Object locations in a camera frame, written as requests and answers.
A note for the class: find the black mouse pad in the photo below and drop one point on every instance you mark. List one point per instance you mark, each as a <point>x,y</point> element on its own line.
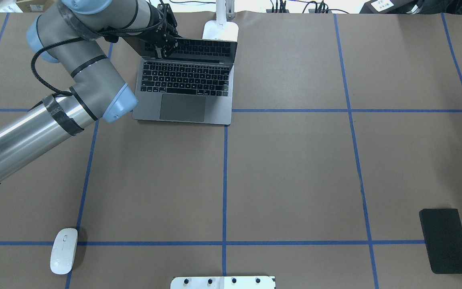
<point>442,232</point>

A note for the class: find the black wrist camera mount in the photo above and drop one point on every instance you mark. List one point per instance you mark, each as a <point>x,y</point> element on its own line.
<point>169,23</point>

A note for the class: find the white desk lamp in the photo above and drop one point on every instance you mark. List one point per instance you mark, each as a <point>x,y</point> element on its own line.
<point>222,28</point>

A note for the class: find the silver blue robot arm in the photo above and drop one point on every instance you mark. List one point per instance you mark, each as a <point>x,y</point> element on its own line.
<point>84,86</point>

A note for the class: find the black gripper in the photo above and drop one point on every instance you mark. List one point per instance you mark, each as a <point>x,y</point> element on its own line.
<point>154,37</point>

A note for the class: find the grey laptop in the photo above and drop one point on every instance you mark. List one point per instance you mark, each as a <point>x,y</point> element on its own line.
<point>193,84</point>

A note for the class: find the brown cardboard box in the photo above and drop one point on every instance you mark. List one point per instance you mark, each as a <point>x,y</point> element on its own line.
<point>37,6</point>

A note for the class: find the white computer mouse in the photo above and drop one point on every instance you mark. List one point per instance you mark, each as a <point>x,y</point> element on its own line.
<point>62,256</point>

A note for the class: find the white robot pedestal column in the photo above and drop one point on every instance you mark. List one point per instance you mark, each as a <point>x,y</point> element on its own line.
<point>224,282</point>

